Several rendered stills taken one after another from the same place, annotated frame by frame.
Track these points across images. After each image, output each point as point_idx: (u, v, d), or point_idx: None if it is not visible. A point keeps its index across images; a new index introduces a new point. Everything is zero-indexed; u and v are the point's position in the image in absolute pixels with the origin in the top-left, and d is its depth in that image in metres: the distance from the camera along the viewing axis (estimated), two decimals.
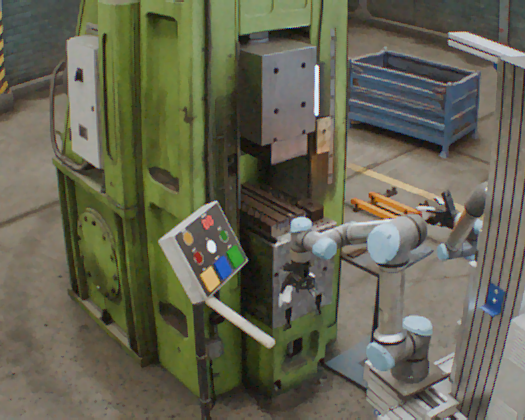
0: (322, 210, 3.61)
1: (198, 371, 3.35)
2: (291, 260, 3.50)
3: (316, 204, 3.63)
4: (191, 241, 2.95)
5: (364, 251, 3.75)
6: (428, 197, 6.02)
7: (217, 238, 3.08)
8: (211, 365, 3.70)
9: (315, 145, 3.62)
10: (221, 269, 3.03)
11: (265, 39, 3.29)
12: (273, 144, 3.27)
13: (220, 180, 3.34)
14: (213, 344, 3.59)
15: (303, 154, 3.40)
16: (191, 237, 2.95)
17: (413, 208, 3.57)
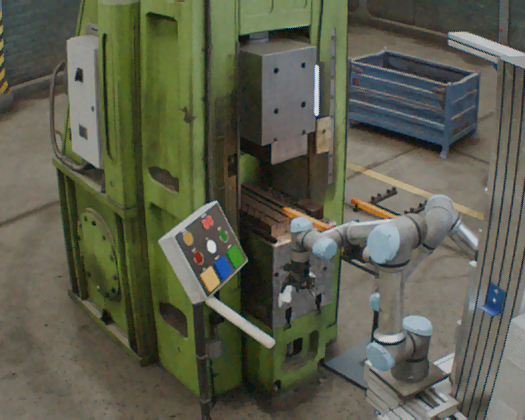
0: (322, 210, 3.61)
1: (198, 371, 3.35)
2: (291, 260, 3.50)
3: (316, 204, 3.63)
4: (191, 241, 2.95)
5: None
6: (428, 197, 6.02)
7: (217, 238, 3.08)
8: (211, 365, 3.70)
9: (315, 145, 3.62)
10: (221, 269, 3.03)
11: (265, 39, 3.29)
12: (273, 144, 3.27)
13: (220, 180, 3.34)
14: (213, 344, 3.59)
15: (303, 154, 3.40)
16: (191, 237, 2.95)
17: (413, 208, 3.57)
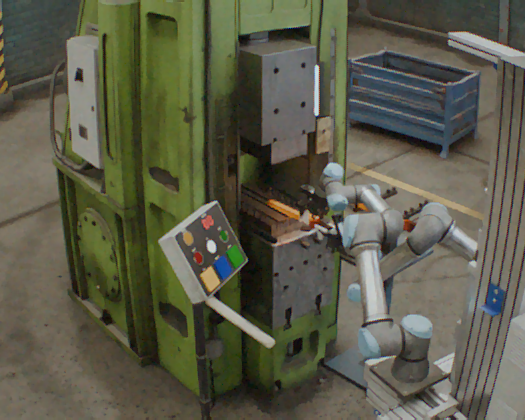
0: None
1: (198, 371, 3.35)
2: (291, 260, 3.50)
3: None
4: (191, 241, 2.95)
5: None
6: (428, 197, 6.02)
7: (217, 238, 3.08)
8: (211, 365, 3.70)
9: (315, 145, 3.62)
10: (221, 269, 3.03)
11: (265, 39, 3.29)
12: (273, 144, 3.27)
13: (220, 180, 3.34)
14: (213, 344, 3.59)
15: (303, 154, 3.40)
16: (191, 237, 2.95)
17: (413, 208, 3.57)
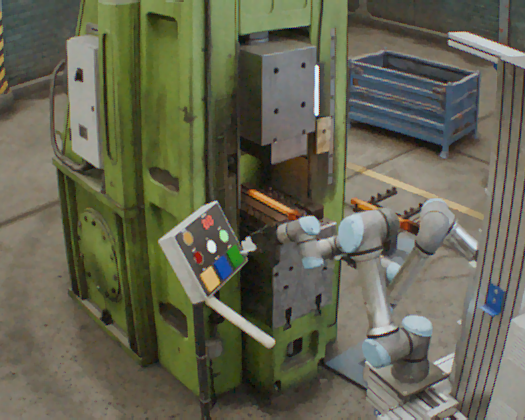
0: (322, 210, 3.61)
1: (198, 371, 3.35)
2: (291, 260, 3.50)
3: (316, 204, 3.63)
4: (191, 241, 2.95)
5: None
6: (428, 197, 6.02)
7: (217, 238, 3.08)
8: (211, 365, 3.70)
9: (315, 145, 3.62)
10: (221, 269, 3.03)
11: (265, 39, 3.29)
12: (273, 144, 3.27)
13: (220, 180, 3.34)
14: (213, 344, 3.59)
15: (303, 154, 3.40)
16: (191, 237, 2.95)
17: (413, 208, 3.57)
